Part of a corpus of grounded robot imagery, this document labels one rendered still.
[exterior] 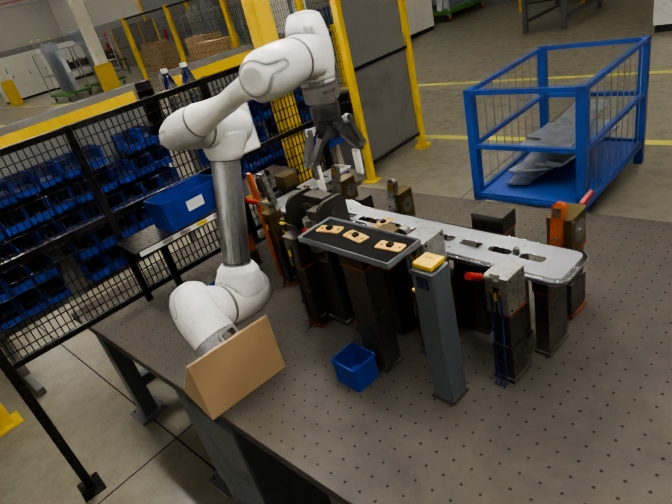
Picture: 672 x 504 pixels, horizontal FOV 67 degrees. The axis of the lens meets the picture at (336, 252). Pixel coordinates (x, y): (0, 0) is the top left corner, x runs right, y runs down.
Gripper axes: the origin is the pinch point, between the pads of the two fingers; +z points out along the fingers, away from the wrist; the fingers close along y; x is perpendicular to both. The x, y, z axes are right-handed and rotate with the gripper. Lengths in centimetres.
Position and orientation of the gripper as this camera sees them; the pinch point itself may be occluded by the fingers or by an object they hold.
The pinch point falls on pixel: (340, 176)
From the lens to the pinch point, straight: 138.9
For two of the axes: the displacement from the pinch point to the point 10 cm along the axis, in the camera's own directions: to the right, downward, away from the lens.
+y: 8.2, -4.3, 3.8
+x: -5.3, -3.0, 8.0
